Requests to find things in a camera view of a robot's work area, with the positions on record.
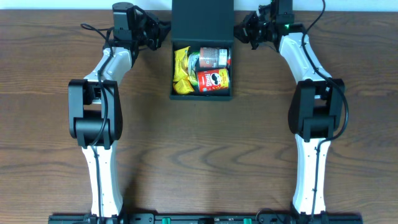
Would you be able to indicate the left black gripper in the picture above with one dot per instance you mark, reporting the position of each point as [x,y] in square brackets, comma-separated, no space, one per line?
[154,32]

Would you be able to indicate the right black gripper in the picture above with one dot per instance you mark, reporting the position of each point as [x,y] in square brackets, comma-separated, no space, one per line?
[252,31]

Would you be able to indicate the yellow snack packet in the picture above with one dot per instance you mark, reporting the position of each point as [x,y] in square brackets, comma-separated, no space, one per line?
[181,64]

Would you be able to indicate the black gift box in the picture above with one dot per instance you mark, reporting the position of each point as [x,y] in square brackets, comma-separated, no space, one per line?
[201,23]

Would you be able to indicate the silver Pringles can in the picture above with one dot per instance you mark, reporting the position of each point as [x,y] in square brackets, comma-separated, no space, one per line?
[214,58]

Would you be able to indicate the green snack packet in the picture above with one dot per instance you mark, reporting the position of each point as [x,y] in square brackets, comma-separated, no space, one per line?
[191,69]

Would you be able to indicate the red Pringles can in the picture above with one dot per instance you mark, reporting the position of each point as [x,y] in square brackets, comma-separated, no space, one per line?
[212,80]

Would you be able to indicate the orange-yellow snack packet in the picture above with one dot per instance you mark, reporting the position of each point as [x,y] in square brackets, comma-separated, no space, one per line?
[183,87]

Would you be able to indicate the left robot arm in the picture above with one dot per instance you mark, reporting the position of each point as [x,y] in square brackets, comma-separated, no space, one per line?
[94,105]

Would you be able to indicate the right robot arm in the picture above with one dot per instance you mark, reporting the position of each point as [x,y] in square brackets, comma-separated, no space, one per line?
[318,112]

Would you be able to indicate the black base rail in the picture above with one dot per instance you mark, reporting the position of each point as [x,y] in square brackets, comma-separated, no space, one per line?
[263,218]

